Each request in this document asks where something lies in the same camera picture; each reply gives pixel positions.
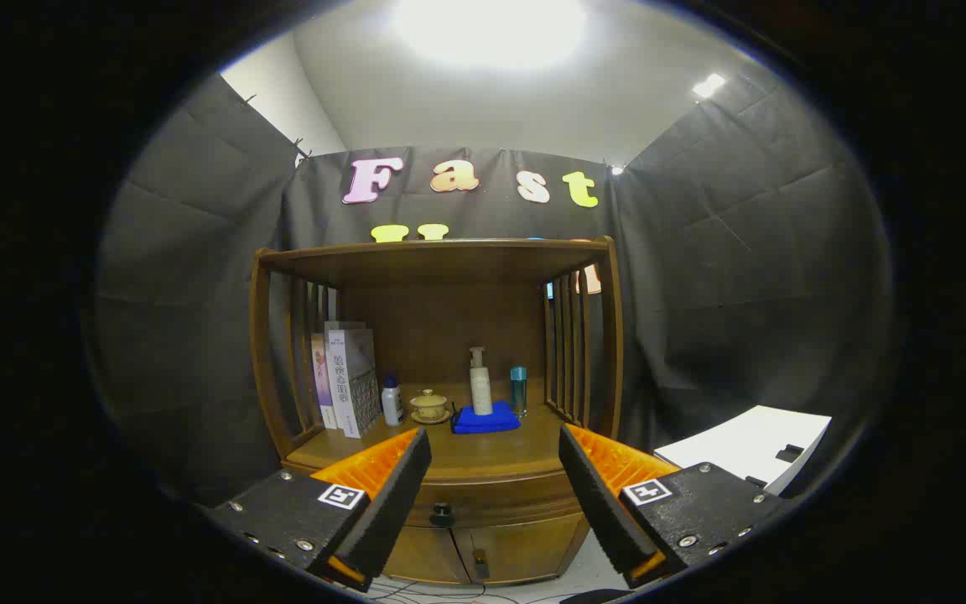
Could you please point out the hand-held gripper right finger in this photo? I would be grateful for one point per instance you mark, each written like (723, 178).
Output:
(600, 503)

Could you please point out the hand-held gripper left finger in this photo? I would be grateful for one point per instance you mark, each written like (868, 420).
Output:
(395, 503)

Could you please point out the black drawer knob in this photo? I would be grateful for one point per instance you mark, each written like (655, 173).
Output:
(442, 513)

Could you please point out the wooden drawer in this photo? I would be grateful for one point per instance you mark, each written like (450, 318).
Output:
(500, 499)

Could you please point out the wooden countertop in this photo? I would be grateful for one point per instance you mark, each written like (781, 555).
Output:
(483, 457)

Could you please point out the brown wooden cabinet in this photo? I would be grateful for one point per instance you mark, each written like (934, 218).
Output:
(449, 319)

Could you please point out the white bottle blue cap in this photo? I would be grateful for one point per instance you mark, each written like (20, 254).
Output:
(392, 407)

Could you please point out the yellow lidded tea cup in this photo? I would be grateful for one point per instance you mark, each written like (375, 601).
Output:
(430, 406)

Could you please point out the folded blue cloth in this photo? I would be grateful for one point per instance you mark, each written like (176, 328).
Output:
(487, 419)

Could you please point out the thick white book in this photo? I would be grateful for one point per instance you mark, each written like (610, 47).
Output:
(349, 377)

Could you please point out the blue glass bottle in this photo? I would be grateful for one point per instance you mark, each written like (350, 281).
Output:
(518, 394)

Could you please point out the thin purple pink book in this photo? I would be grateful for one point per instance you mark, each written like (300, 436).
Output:
(321, 386)

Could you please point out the white pump bottle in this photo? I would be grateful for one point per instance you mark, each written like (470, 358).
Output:
(480, 390)

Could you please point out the small ceiling light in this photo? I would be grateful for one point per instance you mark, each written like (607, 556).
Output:
(708, 85)

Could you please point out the large ceiling light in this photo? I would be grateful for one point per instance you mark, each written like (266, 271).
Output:
(491, 29)

